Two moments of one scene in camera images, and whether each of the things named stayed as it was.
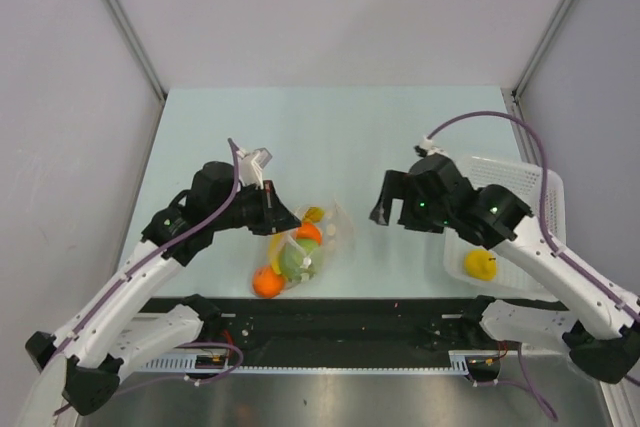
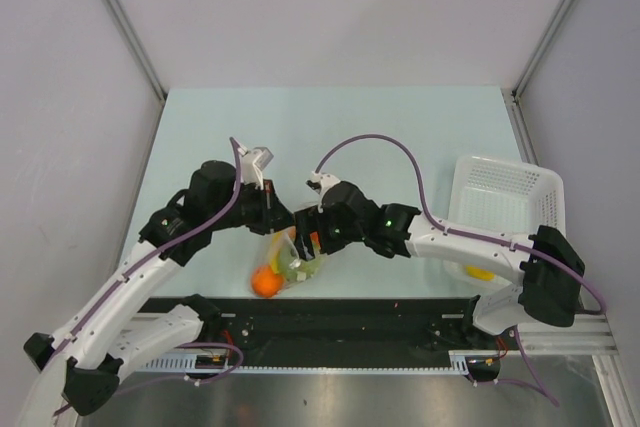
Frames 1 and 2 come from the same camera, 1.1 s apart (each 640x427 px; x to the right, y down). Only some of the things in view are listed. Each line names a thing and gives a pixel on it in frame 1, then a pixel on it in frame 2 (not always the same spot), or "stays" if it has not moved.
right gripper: x=398 y=185 to x=312 y=220
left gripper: x=274 y=215 stays
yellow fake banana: x=275 y=240 stays
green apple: x=299 y=261 stays
